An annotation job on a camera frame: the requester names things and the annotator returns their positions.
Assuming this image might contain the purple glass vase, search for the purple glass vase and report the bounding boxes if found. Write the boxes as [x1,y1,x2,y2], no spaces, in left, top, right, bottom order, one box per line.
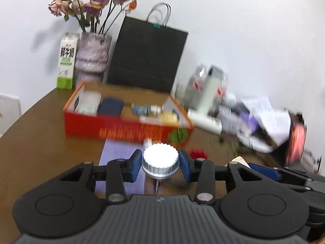
[75,32,112,83]

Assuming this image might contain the white and yellow plush sheep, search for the white and yellow plush sheep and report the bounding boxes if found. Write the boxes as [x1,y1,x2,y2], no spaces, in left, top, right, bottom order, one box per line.
[139,105,179,126]

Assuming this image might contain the white milk carton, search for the white milk carton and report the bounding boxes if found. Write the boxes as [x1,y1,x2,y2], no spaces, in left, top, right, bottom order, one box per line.
[56,32,80,90]

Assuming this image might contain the translucent plastic box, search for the translucent plastic box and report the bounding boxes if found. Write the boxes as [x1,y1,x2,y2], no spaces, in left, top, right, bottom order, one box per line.
[76,91,102,115]

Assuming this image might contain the clear water bottle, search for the clear water bottle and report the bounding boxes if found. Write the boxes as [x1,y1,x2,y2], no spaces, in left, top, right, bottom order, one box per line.
[216,74,228,99]
[186,66,207,107]

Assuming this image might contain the purple woven cloth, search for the purple woven cloth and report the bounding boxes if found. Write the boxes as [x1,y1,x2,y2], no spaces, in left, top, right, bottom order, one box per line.
[95,137,153,196]

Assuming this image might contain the black paper bag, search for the black paper bag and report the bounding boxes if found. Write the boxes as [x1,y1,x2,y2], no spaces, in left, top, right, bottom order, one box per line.
[107,2,189,94]

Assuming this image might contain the white printed papers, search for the white printed papers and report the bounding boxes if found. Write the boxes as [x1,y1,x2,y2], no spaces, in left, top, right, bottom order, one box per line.
[240,96,292,145]

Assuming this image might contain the wooden desktop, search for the wooden desktop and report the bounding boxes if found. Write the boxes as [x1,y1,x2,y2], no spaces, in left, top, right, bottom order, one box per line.
[0,83,325,244]

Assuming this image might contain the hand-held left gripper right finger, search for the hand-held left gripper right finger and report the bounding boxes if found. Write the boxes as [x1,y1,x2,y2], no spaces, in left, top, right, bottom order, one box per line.
[178,150,264,205]

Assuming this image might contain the cream small box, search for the cream small box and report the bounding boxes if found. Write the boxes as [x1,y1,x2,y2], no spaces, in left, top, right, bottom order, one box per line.
[230,156,251,169]

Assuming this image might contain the white tin box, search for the white tin box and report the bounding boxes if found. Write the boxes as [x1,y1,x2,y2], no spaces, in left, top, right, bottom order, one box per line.
[218,105,244,133]

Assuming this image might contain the black green neckband earphones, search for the black green neckband earphones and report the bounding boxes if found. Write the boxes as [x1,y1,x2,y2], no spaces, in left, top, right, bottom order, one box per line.
[211,135,242,158]

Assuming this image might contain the purple tissue pack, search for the purple tissue pack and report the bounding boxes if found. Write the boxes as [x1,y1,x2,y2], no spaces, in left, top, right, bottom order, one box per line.
[244,112,259,133]

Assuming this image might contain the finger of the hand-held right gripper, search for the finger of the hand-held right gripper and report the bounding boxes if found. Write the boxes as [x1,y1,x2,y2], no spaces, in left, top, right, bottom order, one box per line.
[249,163,314,191]

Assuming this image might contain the navy zipper pouch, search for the navy zipper pouch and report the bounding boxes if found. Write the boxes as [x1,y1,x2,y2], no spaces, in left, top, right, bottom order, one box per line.
[97,97,124,116]

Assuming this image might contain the orange round spool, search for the orange round spool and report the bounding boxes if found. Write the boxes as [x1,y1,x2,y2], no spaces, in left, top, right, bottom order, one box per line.
[286,125,306,162]

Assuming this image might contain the red fabric flower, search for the red fabric flower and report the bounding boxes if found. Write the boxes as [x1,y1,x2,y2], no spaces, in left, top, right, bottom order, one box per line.
[189,149,209,159]

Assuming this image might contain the red cardboard box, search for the red cardboard box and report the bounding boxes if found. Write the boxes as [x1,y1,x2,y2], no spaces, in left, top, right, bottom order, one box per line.
[63,81,195,148]

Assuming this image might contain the painted print pouch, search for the painted print pouch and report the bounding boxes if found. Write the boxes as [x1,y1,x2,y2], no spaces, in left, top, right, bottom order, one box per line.
[131,103,150,115]

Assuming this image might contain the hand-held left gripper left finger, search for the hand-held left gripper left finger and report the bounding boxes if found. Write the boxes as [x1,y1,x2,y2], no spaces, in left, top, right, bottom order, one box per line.
[60,149,143,204]

